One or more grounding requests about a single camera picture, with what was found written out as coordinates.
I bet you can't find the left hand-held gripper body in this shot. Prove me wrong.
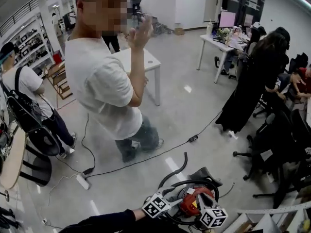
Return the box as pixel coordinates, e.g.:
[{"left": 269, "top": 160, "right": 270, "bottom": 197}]
[{"left": 141, "top": 194, "right": 172, "bottom": 219}]

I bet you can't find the long black floor cable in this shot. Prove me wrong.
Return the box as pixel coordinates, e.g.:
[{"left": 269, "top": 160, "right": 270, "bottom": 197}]
[{"left": 85, "top": 109, "right": 224, "bottom": 179}]

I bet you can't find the white power strip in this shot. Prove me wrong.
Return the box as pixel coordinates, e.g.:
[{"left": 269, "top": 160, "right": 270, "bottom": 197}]
[{"left": 76, "top": 173, "right": 91, "bottom": 191}]

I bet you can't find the wooden stool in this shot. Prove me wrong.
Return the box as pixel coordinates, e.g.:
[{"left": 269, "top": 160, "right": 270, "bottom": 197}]
[{"left": 45, "top": 61, "right": 74, "bottom": 101}]

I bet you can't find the black office chair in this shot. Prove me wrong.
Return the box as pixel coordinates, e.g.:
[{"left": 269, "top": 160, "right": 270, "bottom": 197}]
[
  {"left": 252, "top": 159, "right": 311, "bottom": 210},
  {"left": 232, "top": 108, "right": 307, "bottom": 182},
  {"left": 130, "top": 0, "right": 143, "bottom": 17}
]

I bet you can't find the thin metal flexible tube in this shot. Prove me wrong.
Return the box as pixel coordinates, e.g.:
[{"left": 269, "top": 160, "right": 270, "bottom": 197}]
[{"left": 219, "top": 182, "right": 236, "bottom": 199}]

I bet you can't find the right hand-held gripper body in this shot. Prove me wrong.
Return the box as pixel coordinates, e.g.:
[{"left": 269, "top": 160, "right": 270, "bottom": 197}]
[{"left": 196, "top": 209, "right": 229, "bottom": 229}]

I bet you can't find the black shell backpack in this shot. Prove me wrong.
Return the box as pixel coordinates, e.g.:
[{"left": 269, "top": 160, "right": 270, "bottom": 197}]
[{"left": 6, "top": 67, "right": 61, "bottom": 157}]

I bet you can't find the black vacuum hose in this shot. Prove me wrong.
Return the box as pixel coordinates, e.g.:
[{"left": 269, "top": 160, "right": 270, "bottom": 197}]
[{"left": 157, "top": 151, "right": 221, "bottom": 226}]

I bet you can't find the person's left forearm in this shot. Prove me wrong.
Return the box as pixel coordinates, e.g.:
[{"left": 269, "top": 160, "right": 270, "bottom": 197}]
[{"left": 59, "top": 208, "right": 148, "bottom": 233}]

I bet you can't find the black power cable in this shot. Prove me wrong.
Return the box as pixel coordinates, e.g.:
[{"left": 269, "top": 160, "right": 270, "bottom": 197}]
[{"left": 81, "top": 112, "right": 96, "bottom": 176}]

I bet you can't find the red and green vacuum cleaner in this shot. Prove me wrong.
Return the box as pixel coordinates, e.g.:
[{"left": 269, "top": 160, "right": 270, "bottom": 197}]
[{"left": 178, "top": 187, "right": 216, "bottom": 218}]

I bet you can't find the white office desk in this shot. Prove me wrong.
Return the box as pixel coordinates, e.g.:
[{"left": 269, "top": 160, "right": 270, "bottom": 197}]
[{"left": 196, "top": 33, "right": 246, "bottom": 84}]

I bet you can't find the round wooden table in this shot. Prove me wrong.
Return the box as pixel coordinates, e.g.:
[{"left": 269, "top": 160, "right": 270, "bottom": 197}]
[{"left": 0, "top": 127, "right": 52, "bottom": 191}]

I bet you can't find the white display shelf unit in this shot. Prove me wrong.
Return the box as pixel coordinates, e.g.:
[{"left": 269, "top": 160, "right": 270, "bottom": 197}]
[{"left": 0, "top": 12, "right": 63, "bottom": 79}]

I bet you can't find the pink computer monitor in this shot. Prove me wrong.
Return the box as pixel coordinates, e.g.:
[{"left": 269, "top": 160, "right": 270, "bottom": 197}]
[{"left": 219, "top": 10, "right": 237, "bottom": 29}]

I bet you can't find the white rectangular table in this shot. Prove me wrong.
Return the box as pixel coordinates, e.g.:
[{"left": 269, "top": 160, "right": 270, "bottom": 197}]
[{"left": 110, "top": 48, "right": 162, "bottom": 107}]

